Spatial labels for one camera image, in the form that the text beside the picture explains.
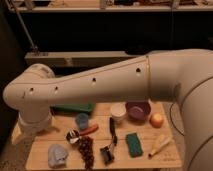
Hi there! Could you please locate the white cup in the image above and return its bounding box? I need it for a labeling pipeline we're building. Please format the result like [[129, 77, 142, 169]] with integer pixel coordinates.
[[110, 103, 126, 123]]

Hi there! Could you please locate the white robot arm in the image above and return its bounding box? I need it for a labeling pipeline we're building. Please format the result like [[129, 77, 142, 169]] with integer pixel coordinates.
[[3, 49, 213, 171]]

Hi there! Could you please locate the yellow apple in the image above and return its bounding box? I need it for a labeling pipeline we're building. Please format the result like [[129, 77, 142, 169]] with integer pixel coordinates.
[[149, 113, 164, 128]]

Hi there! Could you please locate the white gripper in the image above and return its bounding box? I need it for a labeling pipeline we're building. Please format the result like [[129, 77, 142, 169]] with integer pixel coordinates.
[[11, 113, 55, 145]]

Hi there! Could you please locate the metal shelf rack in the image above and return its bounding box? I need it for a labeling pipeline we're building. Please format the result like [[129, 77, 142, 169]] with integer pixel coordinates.
[[0, 0, 213, 67]]

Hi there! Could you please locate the bunch of dark grapes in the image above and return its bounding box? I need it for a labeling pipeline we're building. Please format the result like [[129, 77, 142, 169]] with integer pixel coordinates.
[[78, 136, 94, 171]]

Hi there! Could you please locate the black floor cable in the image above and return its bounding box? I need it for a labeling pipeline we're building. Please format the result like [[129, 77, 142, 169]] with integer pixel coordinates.
[[168, 101, 185, 137]]

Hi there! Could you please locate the light blue towel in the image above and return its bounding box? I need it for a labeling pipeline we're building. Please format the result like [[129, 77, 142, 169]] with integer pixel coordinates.
[[48, 144, 68, 168]]

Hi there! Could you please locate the orange carrot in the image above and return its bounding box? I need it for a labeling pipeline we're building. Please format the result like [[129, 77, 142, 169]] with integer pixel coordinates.
[[80, 124, 99, 136]]

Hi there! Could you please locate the black handled brush tool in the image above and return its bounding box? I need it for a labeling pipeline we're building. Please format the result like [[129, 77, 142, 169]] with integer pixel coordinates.
[[100, 118, 118, 165]]

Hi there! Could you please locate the silver measuring scoop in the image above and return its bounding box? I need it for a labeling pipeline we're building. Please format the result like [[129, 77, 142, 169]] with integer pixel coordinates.
[[66, 130, 80, 144]]

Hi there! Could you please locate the blue cup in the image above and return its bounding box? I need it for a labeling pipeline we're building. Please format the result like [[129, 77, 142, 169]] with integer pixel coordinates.
[[75, 113, 89, 130]]

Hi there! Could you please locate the purple bowl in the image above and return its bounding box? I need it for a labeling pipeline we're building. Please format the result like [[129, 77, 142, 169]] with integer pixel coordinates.
[[125, 102, 151, 121]]

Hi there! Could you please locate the green sponge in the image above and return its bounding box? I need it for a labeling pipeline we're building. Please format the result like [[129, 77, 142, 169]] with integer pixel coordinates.
[[126, 133, 143, 157]]

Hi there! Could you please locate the green plastic tray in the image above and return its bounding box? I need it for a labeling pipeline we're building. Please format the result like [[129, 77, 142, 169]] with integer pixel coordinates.
[[53, 103, 94, 114]]

